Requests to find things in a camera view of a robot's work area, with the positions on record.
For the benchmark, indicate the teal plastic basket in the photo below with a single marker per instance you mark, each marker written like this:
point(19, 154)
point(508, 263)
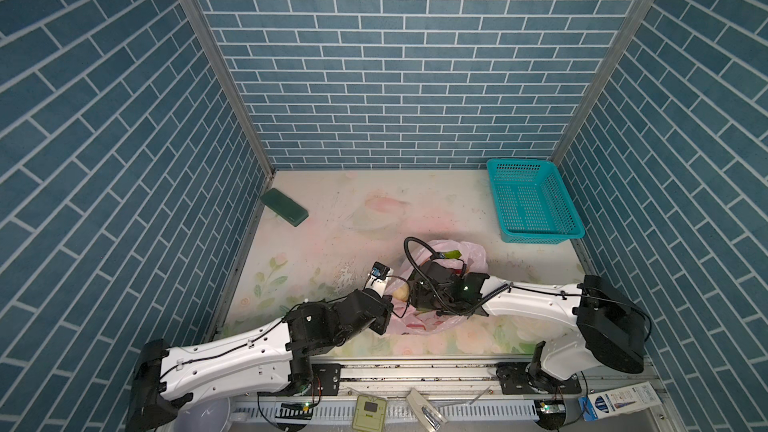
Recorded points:
point(532, 203)

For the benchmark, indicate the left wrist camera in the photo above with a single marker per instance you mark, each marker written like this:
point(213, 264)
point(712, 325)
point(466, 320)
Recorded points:
point(378, 279)

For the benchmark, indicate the grey aluminium corner post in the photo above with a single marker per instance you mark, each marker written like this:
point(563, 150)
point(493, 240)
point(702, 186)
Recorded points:
point(209, 45)
point(621, 41)

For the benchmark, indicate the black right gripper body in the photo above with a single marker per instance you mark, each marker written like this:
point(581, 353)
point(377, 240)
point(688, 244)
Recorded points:
point(422, 297)

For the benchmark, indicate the pink plastic bag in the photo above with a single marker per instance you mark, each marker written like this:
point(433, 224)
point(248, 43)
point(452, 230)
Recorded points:
point(406, 319)

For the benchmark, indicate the blue white paper box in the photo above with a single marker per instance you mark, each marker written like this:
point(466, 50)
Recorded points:
point(619, 401)

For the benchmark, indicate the white small device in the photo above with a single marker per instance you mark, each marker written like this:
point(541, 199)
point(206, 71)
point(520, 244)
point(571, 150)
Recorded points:
point(425, 412)

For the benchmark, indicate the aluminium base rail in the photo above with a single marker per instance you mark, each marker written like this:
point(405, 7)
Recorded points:
point(454, 377)

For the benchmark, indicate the grey aluminium corner post left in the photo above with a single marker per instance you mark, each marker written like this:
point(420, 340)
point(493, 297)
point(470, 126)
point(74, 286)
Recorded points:
point(209, 45)

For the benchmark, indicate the green digital timer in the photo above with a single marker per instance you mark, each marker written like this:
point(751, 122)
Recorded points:
point(370, 414)

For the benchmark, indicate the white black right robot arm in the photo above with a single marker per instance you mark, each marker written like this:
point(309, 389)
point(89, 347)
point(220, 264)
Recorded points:
point(602, 326)

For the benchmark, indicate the white plastic bowl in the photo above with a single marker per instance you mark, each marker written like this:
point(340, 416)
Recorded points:
point(210, 416)

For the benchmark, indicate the grey aluminium corner post right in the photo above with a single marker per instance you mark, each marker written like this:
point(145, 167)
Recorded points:
point(621, 41)

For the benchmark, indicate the green rectangular box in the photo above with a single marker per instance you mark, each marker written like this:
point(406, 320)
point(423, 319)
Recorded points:
point(284, 206)

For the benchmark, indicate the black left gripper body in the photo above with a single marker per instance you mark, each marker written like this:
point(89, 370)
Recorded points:
point(380, 324)

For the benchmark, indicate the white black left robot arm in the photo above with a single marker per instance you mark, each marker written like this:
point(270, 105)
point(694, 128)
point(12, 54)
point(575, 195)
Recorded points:
point(273, 359)

